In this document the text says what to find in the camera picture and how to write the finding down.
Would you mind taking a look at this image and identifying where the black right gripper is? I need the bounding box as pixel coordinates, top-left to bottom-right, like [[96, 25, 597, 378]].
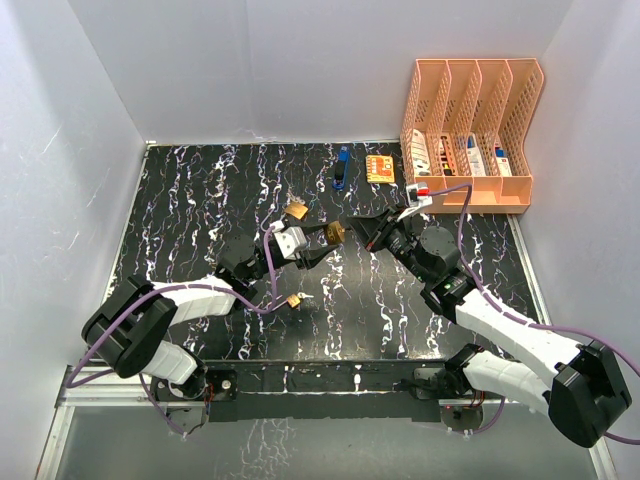
[[347, 204, 431, 283]]

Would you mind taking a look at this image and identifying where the medium brass padlock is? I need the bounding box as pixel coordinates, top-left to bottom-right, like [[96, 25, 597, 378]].
[[324, 220, 346, 245]]

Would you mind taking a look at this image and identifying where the large brass padlock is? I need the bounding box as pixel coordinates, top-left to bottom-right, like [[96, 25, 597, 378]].
[[260, 201, 309, 232]]

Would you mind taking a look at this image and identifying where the silver key bunch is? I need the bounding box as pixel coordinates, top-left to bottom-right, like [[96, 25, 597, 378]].
[[287, 190, 306, 205]]

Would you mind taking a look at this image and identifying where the small brass padlock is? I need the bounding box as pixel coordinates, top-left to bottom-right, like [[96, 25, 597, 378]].
[[287, 294, 302, 309]]

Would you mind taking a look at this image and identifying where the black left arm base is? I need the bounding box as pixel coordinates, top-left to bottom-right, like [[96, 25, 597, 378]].
[[151, 368, 238, 404]]

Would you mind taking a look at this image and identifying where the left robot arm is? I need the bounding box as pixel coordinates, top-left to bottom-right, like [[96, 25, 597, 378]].
[[81, 220, 344, 399]]

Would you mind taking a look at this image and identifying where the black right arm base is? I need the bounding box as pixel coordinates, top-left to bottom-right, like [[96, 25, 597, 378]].
[[393, 367, 487, 407]]

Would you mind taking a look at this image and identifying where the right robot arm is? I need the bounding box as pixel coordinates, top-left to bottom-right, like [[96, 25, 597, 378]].
[[347, 208, 632, 448]]

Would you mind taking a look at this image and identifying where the yellow spiral notebook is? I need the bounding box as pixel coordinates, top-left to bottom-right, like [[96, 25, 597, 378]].
[[365, 155, 395, 184]]

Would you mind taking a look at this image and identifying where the red black item in organizer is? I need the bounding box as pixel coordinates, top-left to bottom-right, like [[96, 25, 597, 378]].
[[438, 135, 453, 176]]

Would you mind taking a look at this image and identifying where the white blue box in organizer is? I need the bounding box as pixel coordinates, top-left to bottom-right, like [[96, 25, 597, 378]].
[[459, 133, 487, 177]]

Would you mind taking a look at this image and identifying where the orange file organizer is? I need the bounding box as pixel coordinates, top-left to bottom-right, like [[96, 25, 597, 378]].
[[400, 58, 544, 214]]

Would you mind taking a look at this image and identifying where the blue red box in organizer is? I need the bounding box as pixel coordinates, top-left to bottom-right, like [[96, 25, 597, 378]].
[[494, 145, 513, 177]]

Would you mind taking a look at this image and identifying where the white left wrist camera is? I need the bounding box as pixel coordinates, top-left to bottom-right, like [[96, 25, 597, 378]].
[[269, 226, 307, 256]]

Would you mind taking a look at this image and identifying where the aluminium frame rail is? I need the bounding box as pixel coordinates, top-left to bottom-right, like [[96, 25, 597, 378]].
[[37, 214, 619, 480]]

